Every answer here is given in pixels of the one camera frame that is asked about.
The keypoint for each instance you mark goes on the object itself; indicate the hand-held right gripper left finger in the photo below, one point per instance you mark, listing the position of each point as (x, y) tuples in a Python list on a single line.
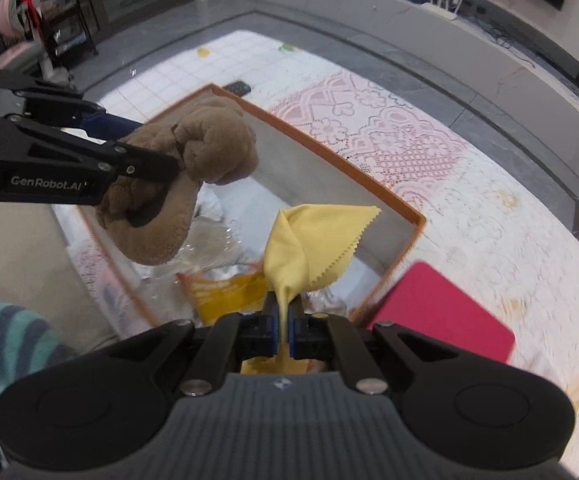
[(271, 332)]

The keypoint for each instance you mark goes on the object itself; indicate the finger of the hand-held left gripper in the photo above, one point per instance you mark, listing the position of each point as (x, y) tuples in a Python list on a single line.
[(54, 102), (142, 162)]

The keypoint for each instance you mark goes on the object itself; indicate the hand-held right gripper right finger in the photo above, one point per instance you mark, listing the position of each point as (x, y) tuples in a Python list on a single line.
[(293, 334)]

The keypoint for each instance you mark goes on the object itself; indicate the yellow packet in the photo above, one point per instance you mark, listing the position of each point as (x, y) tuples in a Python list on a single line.
[(224, 296)]

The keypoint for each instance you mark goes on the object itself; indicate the brown plush toy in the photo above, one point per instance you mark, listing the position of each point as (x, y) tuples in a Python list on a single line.
[(214, 135)]

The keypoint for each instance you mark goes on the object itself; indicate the yellow cloth with zigzag edge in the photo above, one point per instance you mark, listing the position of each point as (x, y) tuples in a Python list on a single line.
[(314, 240)]

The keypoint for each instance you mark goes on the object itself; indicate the clear plastic bag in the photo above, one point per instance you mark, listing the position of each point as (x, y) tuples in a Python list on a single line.
[(209, 246)]

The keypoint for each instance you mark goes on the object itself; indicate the white plastic bag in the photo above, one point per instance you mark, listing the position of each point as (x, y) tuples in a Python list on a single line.
[(244, 217)]

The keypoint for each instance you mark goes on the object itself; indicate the orange cardboard box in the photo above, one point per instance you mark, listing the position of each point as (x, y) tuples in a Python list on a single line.
[(319, 180)]

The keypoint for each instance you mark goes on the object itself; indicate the black remote control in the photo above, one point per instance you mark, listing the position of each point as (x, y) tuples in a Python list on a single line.
[(237, 88)]

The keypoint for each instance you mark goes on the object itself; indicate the clear container with red lid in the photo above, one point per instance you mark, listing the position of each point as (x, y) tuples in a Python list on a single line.
[(434, 310)]

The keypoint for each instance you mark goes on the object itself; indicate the teal striped clothing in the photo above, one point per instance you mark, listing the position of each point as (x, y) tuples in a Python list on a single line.
[(9, 360)]

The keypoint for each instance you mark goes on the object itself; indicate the grey marble television console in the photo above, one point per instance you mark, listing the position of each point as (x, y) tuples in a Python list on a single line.
[(469, 55)]

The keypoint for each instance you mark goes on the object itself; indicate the white router with antennas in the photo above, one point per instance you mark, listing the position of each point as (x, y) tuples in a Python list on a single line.
[(440, 10)]

